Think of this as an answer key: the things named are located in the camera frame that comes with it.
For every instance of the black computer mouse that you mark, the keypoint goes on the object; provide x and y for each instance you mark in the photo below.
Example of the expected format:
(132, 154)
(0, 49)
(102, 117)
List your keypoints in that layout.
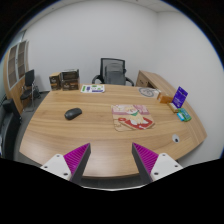
(73, 113)

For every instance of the open dark cardboard box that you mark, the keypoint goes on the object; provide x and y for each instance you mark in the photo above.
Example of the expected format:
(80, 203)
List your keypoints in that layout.
(70, 75)

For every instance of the wooden shelf unit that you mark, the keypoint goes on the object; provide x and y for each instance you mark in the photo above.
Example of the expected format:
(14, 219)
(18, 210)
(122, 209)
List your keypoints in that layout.
(13, 73)

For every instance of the black visitor chair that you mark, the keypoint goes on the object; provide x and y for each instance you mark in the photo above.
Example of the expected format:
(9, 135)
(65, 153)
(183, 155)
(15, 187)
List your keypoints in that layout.
(29, 78)

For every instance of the wide brown cardboard box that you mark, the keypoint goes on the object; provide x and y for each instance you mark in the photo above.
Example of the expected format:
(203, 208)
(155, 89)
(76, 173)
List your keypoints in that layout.
(70, 85)

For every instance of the grey backpack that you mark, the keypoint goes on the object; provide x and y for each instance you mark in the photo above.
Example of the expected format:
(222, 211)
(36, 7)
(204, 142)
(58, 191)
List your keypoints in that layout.
(115, 75)

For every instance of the white printed sticker sheet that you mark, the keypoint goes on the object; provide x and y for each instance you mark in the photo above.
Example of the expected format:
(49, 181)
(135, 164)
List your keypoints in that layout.
(93, 88)

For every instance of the small blue box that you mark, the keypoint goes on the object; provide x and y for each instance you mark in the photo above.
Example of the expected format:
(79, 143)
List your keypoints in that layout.
(181, 116)

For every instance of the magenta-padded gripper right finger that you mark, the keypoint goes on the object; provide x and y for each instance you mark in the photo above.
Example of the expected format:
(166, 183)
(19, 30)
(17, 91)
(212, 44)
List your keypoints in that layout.
(163, 164)

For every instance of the small green box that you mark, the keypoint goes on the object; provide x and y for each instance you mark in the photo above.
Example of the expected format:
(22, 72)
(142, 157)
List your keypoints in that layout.
(186, 114)

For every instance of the wooden side cabinet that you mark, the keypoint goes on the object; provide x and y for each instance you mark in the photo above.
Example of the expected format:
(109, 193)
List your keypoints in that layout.
(156, 79)

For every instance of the small pale yellow box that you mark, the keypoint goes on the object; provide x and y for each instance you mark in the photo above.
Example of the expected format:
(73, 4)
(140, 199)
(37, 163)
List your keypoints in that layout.
(172, 107)

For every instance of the purple card package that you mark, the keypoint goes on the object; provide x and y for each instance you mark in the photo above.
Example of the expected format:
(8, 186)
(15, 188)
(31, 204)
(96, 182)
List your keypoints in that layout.
(180, 97)

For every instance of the pink cartoon print mouse pad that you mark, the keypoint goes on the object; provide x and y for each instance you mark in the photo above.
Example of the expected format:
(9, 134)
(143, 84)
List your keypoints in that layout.
(132, 118)

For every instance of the small orange box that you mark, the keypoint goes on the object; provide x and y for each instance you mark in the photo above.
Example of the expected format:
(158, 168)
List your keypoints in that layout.
(165, 98)

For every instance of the black mesh office chair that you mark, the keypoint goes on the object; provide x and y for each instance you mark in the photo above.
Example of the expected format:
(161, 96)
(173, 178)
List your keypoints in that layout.
(113, 61)

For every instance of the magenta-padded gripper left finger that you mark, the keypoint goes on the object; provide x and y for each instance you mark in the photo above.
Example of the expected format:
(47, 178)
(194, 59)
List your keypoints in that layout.
(58, 164)

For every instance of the black armchair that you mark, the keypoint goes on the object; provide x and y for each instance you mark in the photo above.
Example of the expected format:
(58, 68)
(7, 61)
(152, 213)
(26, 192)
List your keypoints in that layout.
(8, 130)

